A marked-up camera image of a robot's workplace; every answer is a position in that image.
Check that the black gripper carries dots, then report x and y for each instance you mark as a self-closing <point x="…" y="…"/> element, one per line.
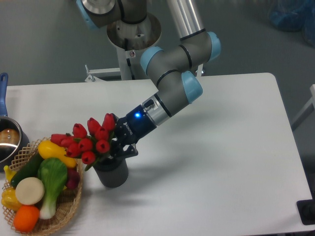
<point x="128" y="131"/>

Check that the red tulip bouquet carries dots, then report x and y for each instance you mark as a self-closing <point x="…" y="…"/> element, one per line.
<point x="92" y="144"/>

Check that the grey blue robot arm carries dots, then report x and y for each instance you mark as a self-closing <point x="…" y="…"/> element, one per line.
<point x="170" y="71"/>

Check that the dark grey ribbed vase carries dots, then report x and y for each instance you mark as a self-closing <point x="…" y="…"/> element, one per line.
<point x="112" y="173"/>

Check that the purple red onion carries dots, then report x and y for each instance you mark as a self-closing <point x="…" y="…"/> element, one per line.
<point x="73" y="179"/>

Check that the green bok choy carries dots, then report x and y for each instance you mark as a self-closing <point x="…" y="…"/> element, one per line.
<point x="53" y="174"/>

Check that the yellow squash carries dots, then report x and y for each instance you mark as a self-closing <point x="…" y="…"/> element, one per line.
<point x="48" y="149"/>

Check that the woven wicker basket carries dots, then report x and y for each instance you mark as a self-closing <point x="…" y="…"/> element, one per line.
<point x="67" y="202"/>

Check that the green cucumber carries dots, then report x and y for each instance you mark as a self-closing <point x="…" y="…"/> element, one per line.
<point x="28" y="170"/>

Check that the yellow banana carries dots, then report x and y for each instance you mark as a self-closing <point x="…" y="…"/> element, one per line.
<point x="9" y="173"/>

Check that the orange fruit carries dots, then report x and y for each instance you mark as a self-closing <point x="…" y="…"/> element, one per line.
<point x="26" y="218"/>

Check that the yellow bell pepper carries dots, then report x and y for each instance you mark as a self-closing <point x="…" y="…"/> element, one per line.
<point x="9" y="199"/>

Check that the white furniture leg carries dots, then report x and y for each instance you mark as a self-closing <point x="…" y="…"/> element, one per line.
<point x="305" y="111"/>

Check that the black device at table edge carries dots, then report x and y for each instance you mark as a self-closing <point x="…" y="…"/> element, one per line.
<point x="306" y="209"/>

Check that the blue plastic bag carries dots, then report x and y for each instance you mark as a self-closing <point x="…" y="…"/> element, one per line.
<point x="294" y="16"/>

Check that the white metal base frame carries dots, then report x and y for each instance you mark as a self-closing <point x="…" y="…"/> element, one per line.
<point x="97" y="75"/>

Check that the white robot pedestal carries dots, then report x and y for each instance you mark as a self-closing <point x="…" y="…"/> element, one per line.
<point x="131" y="41"/>

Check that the blue handled saucepan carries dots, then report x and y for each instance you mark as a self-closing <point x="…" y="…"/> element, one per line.
<point x="12" y="137"/>

